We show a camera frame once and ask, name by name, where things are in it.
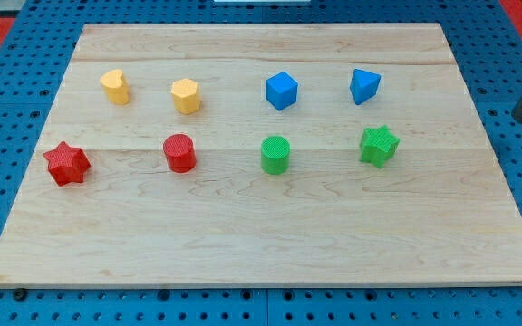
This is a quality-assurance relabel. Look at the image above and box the green cylinder block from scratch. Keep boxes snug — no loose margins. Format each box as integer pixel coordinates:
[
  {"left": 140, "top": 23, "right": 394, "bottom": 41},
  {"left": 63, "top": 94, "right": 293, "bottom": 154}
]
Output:
[{"left": 261, "top": 136, "right": 290, "bottom": 175}]

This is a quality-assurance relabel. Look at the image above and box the blue cube block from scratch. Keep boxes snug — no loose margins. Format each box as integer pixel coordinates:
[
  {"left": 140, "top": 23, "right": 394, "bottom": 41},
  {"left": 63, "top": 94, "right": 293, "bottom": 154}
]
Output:
[{"left": 266, "top": 72, "right": 298, "bottom": 110}]

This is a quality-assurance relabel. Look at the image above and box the red cylinder block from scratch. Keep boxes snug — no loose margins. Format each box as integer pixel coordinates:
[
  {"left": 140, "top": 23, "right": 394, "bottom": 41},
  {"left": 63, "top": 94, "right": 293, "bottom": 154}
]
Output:
[{"left": 163, "top": 134, "right": 197, "bottom": 173}]

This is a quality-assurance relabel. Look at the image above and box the yellow hexagon block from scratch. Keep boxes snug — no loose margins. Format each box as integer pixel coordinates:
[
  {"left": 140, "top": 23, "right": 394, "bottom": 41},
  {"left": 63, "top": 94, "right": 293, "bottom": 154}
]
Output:
[{"left": 171, "top": 78, "right": 201, "bottom": 115}]

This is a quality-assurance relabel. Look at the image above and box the green star block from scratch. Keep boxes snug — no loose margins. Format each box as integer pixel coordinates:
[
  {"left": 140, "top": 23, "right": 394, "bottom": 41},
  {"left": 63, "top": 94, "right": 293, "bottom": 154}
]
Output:
[{"left": 360, "top": 125, "right": 400, "bottom": 168}]

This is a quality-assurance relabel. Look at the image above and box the blue triangular prism block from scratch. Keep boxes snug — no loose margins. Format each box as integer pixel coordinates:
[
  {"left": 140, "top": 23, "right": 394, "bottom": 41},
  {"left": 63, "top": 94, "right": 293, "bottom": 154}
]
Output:
[{"left": 350, "top": 69, "right": 382, "bottom": 105}]

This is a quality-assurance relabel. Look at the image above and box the yellow heart block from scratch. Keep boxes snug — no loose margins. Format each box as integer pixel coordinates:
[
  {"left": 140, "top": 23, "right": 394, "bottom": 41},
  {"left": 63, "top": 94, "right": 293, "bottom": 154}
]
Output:
[{"left": 100, "top": 69, "right": 130, "bottom": 105}]

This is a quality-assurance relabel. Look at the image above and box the light wooden board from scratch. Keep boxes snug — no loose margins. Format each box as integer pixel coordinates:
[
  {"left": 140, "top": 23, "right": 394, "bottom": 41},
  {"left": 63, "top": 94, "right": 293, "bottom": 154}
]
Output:
[{"left": 0, "top": 23, "right": 522, "bottom": 289}]

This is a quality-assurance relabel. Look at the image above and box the red star block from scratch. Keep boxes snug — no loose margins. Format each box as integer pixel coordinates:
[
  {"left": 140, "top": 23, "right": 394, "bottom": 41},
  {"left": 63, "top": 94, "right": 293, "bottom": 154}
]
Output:
[{"left": 43, "top": 141, "right": 91, "bottom": 187}]

